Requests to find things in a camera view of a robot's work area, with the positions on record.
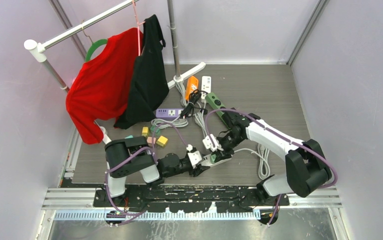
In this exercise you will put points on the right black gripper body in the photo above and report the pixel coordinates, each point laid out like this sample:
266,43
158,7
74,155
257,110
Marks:
227,143

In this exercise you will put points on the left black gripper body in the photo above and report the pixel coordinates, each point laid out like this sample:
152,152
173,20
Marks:
184,167

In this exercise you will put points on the green adapter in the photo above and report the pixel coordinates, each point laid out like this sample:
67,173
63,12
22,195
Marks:
213,158
155,130

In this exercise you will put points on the green power strip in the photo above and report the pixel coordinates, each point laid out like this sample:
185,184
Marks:
215,103

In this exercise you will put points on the pink plug adapter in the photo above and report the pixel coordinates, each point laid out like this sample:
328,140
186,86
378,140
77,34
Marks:
151,140

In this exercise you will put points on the yellow plug adapter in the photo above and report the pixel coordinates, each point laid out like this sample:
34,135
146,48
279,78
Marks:
145,131

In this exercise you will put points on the purple power strip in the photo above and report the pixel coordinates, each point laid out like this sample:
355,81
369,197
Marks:
168,114

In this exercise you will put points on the orange power strip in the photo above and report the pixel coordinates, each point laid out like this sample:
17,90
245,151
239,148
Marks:
192,85

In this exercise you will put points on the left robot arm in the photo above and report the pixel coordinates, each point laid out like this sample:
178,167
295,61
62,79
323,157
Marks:
130,155

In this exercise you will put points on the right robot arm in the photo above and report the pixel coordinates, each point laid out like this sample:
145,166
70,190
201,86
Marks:
306,168

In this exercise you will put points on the black garment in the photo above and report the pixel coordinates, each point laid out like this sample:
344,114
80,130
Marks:
148,86

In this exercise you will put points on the red t-shirt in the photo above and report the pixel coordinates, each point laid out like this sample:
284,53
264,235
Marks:
101,88

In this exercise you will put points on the green clothes hanger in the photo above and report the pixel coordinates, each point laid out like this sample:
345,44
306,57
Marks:
94,46

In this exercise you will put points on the pink clothes hanger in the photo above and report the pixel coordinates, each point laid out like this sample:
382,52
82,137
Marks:
138,27

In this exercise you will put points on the metal clothes rack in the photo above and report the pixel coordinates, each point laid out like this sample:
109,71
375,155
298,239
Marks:
38,49

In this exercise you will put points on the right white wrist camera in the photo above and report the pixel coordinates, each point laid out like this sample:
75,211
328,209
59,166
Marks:
210,143

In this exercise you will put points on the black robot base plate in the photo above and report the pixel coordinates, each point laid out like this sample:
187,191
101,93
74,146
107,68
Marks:
194,198

